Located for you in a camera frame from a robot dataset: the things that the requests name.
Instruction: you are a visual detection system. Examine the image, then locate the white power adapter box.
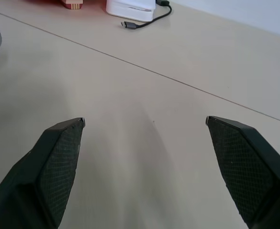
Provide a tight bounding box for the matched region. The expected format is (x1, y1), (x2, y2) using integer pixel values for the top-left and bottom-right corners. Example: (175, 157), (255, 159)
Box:
(106, 0), (156, 22)

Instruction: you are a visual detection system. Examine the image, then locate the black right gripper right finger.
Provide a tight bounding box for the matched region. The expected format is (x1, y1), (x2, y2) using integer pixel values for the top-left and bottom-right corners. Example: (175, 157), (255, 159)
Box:
(205, 115), (280, 229)

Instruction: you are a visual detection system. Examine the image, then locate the striped wooden block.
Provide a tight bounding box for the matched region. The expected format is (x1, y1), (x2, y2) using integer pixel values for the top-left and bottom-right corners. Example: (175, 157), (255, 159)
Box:
(61, 0), (84, 11)

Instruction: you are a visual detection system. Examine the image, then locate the black USB-C cable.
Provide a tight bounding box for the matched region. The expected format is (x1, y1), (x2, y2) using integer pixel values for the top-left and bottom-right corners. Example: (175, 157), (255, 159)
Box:
(120, 0), (173, 31)

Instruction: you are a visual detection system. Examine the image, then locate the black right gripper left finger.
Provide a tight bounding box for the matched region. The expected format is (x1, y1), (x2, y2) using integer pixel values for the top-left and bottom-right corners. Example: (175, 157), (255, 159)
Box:
(0, 117), (86, 229)

